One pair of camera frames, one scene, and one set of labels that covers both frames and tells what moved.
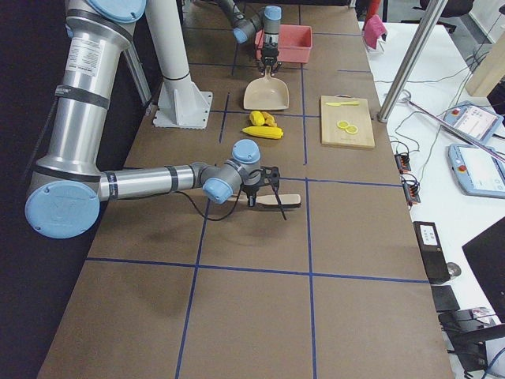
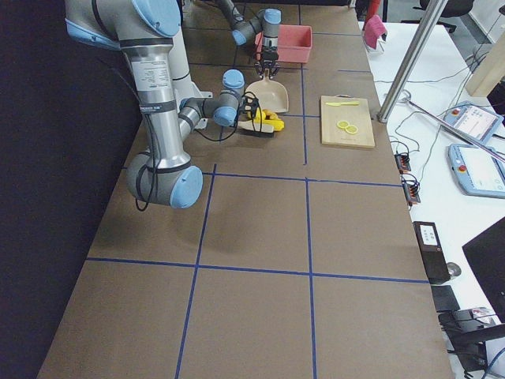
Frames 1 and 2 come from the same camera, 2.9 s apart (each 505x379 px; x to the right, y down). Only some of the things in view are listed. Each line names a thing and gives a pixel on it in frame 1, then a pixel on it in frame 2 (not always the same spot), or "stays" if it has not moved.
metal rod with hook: x=406 y=96 stays
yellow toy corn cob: x=267 y=132 → x=276 y=125
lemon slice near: x=351 y=129 stays
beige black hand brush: x=286 y=200 → x=250 y=128
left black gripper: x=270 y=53 stays
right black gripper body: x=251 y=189 → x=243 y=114
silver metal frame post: x=434 y=9 stays
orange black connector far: x=403 y=163 stays
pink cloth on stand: x=374 y=28 stays
